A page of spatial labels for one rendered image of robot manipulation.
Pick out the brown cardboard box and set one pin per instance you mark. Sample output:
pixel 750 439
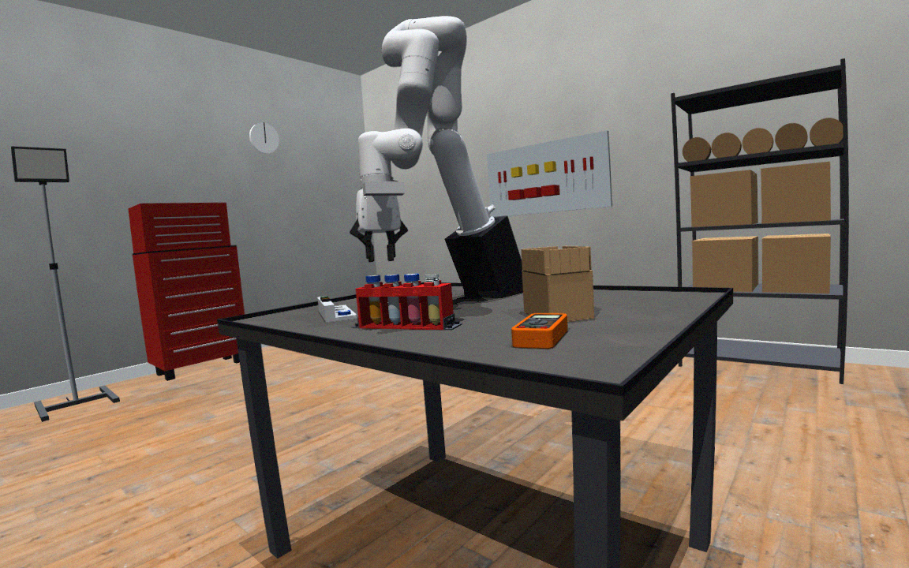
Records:
pixel 565 288

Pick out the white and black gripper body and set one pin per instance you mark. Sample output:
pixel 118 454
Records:
pixel 379 213

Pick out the orange digital multimeter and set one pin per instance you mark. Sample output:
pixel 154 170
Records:
pixel 539 331

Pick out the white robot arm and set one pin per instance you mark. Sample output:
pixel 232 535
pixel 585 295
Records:
pixel 413 45

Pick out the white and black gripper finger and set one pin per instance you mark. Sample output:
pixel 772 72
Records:
pixel 365 239
pixel 392 239

